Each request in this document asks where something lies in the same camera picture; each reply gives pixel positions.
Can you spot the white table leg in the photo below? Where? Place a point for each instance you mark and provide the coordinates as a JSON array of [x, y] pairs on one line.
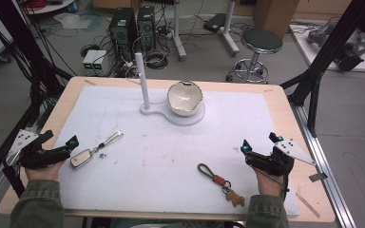
[[229, 28], [178, 31]]

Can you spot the black round stool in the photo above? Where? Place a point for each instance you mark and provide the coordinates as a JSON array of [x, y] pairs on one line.
[[261, 41]]

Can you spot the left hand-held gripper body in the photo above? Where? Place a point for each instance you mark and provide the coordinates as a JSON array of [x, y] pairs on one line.
[[44, 156]]

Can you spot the clear plastic sheet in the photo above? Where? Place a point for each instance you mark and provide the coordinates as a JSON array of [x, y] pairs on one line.
[[72, 21]]

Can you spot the person's left hand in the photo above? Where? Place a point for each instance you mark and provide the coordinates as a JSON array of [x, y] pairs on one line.
[[46, 173]]

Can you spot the black metal frame post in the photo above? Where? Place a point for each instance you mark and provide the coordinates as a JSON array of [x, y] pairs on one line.
[[15, 41], [326, 53]]

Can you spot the white round table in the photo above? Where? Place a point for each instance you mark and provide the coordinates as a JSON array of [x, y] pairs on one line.
[[53, 6]]

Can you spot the white foam mat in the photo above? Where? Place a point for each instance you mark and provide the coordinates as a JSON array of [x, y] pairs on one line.
[[171, 164]]

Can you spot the white board with grey devices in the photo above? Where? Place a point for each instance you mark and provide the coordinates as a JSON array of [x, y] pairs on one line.
[[339, 44]]

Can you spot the cardboard box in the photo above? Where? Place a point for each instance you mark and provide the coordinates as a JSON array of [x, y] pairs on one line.
[[275, 15]]

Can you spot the grey tape piece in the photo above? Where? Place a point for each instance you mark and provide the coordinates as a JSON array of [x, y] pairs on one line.
[[317, 177]]

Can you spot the white power supply box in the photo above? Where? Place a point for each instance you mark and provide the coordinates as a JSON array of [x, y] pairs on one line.
[[88, 61], [100, 62]]

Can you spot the cream shell-shaped bowl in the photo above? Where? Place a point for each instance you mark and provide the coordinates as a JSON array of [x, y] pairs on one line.
[[183, 98]]

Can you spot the black flat box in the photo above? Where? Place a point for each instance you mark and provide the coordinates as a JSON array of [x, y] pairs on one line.
[[215, 22]]

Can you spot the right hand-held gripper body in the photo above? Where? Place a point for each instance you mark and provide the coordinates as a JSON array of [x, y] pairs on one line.
[[271, 163]]

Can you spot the white stand with pole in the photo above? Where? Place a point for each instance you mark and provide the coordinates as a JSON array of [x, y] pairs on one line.
[[183, 120]]

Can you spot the black computer tower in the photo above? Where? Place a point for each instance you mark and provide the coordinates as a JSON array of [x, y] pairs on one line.
[[123, 28], [146, 25]]

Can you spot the thin wooden stick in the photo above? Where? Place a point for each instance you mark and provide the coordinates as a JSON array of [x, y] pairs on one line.
[[308, 205]]

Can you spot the person's right hand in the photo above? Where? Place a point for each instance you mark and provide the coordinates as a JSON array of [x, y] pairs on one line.
[[269, 185]]

